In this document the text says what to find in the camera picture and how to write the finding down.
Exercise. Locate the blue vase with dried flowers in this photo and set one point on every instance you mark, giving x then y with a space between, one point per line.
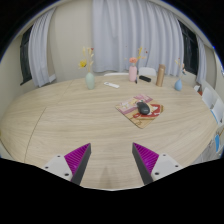
178 85

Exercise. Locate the small black case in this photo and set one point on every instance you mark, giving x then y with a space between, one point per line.
145 78

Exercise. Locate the black computer mouse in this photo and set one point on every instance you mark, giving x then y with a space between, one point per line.
143 108

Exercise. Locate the cartoon print mouse pad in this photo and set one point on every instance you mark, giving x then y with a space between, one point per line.
128 108

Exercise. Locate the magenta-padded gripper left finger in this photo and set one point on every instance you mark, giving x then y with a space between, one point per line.
78 160

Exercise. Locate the wide white curtain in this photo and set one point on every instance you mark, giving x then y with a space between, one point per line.
136 30

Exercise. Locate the green vase with yellow flowers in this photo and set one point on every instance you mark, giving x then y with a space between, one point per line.
90 81

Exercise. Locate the narrow white curtain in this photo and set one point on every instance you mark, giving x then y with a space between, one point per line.
40 53
201 63

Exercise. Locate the white remote control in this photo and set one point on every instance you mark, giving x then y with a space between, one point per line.
111 85

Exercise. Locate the pink vase with orange flowers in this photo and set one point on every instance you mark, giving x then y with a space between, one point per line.
132 74

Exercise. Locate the dark window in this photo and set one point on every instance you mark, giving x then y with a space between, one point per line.
190 50
26 56

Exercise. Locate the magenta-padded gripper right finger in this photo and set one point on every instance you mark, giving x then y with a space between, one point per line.
146 160

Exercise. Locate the tan drink bottle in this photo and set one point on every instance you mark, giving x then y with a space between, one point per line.
160 76

